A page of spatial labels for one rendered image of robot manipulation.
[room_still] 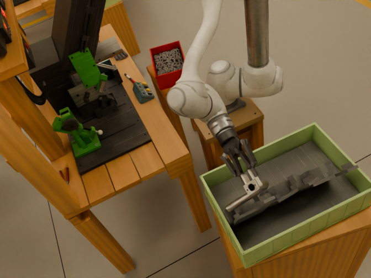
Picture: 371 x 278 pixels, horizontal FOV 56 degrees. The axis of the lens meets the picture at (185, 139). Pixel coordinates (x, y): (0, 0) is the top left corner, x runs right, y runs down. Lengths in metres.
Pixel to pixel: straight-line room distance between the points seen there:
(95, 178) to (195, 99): 0.90
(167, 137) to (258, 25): 0.73
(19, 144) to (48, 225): 1.64
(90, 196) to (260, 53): 1.08
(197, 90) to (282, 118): 1.95
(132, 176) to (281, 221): 0.76
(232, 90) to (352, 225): 0.83
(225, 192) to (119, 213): 1.29
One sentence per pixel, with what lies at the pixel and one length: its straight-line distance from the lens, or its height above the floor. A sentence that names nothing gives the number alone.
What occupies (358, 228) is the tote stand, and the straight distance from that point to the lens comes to 1.71.
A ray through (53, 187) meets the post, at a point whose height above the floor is 1.11.
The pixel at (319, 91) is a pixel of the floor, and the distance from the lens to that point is 3.31.
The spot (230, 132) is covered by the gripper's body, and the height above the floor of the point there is 1.32.
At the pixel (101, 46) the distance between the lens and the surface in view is 2.27.
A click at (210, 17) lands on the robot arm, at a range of 1.40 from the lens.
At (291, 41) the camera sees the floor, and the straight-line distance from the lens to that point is 3.86.
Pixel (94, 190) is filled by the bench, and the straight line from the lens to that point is 1.85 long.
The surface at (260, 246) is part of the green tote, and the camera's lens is 1.45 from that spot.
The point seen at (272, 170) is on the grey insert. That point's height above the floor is 0.85.
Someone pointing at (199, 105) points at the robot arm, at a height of 1.47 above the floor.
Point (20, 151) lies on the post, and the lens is 1.49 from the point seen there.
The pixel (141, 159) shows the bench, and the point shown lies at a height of 0.88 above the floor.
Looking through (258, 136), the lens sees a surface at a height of 0.68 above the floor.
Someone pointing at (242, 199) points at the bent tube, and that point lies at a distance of 1.43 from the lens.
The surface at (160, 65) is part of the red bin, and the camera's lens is 2.36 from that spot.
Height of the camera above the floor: 2.30
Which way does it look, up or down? 49 degrees down
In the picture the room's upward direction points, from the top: 17 degrees counter-clockwise
